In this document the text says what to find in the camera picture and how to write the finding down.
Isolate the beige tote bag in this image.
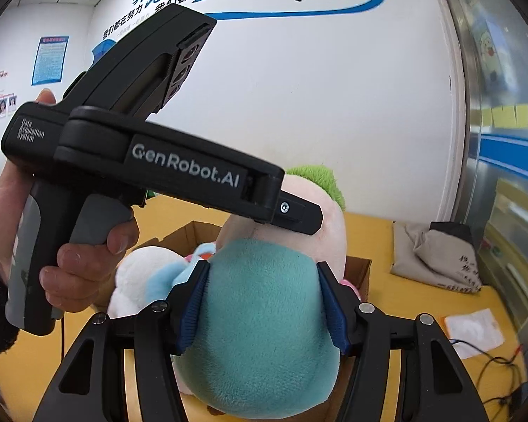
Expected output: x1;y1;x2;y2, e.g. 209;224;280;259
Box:
389;220;485;293

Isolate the teal peach plush green hair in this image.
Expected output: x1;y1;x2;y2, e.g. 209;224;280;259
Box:
172;165;348;420

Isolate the glass partition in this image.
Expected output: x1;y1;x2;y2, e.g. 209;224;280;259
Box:
431;0;528;361

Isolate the brown cardboard box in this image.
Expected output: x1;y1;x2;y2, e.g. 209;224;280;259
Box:
147;220;372;422

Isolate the black cable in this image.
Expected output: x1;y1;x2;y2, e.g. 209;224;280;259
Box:
449;338;528;409

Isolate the photo chart on wall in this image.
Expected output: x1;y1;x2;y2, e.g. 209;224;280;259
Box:
0;68;18;126

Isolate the blue notice poster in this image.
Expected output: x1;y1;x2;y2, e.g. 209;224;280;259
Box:
31;35;70;87

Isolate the cartoon drawing sheet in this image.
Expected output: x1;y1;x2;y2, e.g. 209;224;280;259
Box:
473;18;511;84

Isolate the blue sign band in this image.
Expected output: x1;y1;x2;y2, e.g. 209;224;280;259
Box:
479;134;528;177

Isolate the person's left hand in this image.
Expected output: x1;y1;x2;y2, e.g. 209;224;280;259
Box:
0;89;140;314

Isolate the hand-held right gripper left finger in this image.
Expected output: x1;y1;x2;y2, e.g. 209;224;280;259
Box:
46;260;212;422

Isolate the light blue plush toy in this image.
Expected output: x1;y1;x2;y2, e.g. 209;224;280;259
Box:
147;243;216;304

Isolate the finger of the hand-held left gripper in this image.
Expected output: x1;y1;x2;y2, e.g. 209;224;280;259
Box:
273;187;325;236

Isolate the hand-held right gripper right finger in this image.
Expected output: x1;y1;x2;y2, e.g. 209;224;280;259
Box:
316;262;489;422

